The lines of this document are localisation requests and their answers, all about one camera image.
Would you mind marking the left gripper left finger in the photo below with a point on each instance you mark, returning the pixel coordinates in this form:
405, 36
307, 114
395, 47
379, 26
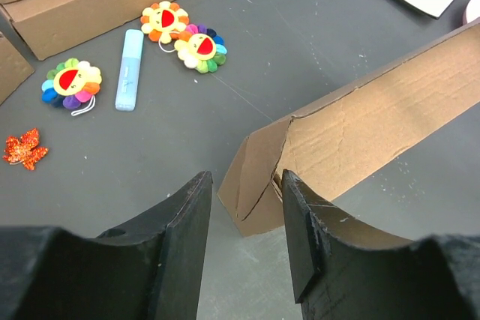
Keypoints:
149, 267

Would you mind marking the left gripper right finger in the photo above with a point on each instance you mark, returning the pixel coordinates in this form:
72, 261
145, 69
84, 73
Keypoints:
343, 268

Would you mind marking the brown cardboard box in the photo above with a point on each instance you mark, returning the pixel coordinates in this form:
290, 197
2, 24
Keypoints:
339, 140

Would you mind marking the small folded cardboard box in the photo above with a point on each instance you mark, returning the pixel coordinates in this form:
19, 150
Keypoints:
14, 68

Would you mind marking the bottom stacked cardboard box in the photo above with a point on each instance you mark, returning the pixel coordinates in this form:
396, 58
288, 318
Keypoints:
49, 27

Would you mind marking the red glitter leaf charm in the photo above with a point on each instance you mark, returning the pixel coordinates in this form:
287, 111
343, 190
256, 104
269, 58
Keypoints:
25, 150

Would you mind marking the blue highlighter pen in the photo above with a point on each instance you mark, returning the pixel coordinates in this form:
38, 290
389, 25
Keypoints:
129, 74

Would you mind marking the rainbow flower plush dark petals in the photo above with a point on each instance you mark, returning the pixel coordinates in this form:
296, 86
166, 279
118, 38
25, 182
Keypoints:
72, 85

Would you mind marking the rainbow flower plush green petals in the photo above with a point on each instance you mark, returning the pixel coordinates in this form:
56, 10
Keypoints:
199, 48

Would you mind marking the orange yellow flower plush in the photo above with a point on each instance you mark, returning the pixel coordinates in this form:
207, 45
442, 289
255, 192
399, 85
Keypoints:
162, 22

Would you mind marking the plain pink plate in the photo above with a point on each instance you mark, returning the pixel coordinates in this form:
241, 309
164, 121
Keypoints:
472, 11

